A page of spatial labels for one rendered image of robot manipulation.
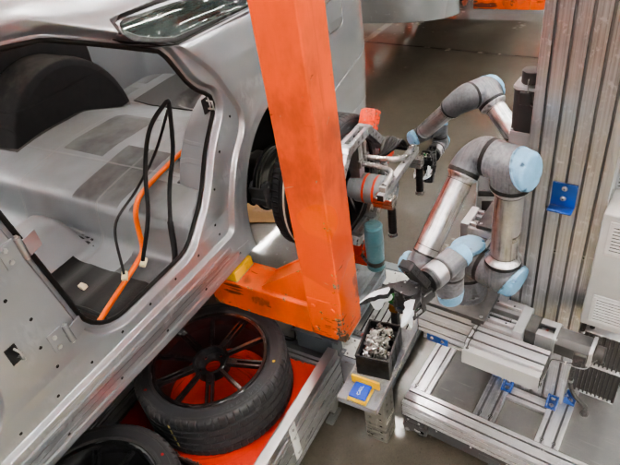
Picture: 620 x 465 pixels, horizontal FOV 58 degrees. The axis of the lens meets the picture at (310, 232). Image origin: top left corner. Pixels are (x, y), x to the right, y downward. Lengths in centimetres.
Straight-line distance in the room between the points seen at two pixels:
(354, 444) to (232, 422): 66
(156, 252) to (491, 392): 157
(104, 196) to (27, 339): 106
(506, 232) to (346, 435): 134
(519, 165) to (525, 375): 74
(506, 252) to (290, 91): 83
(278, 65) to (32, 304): 99
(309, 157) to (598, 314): 109
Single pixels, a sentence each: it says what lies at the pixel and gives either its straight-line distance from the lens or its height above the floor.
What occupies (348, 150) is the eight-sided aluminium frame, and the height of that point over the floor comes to 111.
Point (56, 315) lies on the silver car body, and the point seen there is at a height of 119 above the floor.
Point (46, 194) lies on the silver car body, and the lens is 299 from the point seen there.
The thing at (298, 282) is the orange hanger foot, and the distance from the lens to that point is 226.
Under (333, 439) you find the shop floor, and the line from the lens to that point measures 272.
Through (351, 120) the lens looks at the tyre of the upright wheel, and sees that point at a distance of 259.
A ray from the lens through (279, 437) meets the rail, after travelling 230.
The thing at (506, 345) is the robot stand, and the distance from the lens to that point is 207.
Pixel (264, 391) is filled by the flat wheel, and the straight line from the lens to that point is 229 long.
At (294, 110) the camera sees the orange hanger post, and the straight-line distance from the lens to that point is 174.
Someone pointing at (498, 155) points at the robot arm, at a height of 145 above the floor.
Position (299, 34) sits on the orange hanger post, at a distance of 163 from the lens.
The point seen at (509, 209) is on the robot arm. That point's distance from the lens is 174.
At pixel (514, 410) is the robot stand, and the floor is 21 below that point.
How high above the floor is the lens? 230
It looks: 37 degrees down
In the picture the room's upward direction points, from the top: 10 degrees counter-clockwise
